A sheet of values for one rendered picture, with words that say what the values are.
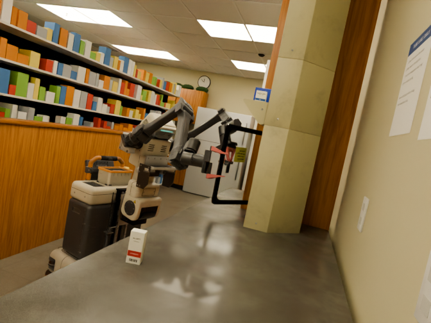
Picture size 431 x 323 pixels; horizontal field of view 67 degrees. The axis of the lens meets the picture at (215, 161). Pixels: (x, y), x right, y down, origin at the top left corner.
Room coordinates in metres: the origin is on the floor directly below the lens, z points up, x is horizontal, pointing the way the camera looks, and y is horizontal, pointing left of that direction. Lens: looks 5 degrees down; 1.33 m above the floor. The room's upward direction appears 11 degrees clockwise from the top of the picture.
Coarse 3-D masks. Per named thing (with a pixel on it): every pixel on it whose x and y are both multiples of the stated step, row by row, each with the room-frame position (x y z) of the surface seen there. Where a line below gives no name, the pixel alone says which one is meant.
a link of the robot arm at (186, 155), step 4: (184, 152) 1.43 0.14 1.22; (188, 152) 1.44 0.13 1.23; (192, 152) 1.45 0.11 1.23; (184, 156) 1.41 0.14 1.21; (188, 156) 1.41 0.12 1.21; (180, 160) 1.43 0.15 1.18; (184, 160) 1.41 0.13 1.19; (188, 160) 1.41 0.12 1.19; (192, 160) 1.41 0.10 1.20; (184, 164) 1.43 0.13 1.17; (188, 164) 1.42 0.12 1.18
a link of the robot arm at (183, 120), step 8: (176, 112) 1.72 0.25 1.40; (184, 112) 1.71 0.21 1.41; (184, 120) 1.67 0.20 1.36; (192, 120) 1.76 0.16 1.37; (176, 128) 1.66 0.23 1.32; (184, 128) 1.63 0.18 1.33; (176, 136) 1.60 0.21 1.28; (184, 136) 1.59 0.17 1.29; (176, 144) 1.54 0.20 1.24; (184, 144) 1.55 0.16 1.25; (176, 152) 1.47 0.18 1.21; (168, 160) 1.48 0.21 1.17; (176, 160) 1.45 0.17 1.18; (176, 168) 1.48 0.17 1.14
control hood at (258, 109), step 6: (246, 102) 1.47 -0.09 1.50; (252, 102) 1.47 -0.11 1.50; (258, 102) 1.46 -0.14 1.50; (264, 102) 1.46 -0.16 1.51; (252, 108) 1.47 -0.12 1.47; (258, 108) 1.46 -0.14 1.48; (264, 108) 1.45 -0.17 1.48; (252, 114) 1.47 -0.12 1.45; (258, 114) 1.46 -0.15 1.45; (264, 114) 1.45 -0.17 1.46; (258, 120) 1.46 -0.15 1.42; (264, 120) 1.45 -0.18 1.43
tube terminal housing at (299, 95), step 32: (288, 64) 1.44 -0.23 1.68; (288, 96) 1.43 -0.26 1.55; (320, 96) 1.49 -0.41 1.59; (288, 128) 1.42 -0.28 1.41; (320, 128) 1.51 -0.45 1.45; (288, 160) 1.44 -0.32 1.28; (256, 192) 1.44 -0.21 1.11; (288, 192) 1.46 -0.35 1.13; (256, 224) 1.43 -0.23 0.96; (288, 224) 1.48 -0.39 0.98
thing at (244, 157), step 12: (240, 132) 1.61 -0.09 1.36; (228, 144) 1.57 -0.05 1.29; (240, 144) 1.62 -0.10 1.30; (252, 144) 1.68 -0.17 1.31; (228, 156) 1.58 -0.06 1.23; (240, 156) 1.63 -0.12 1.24; (252, 156) 1.69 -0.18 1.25; (240, 168) 1.64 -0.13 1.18; (252, 168) 1.70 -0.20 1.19; (228, 180) 1.60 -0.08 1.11; (240, 180) 1.65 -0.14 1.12; (252, 180) 1.71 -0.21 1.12; (228, 192) 1.61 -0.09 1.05; (240, 192) 1.67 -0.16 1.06
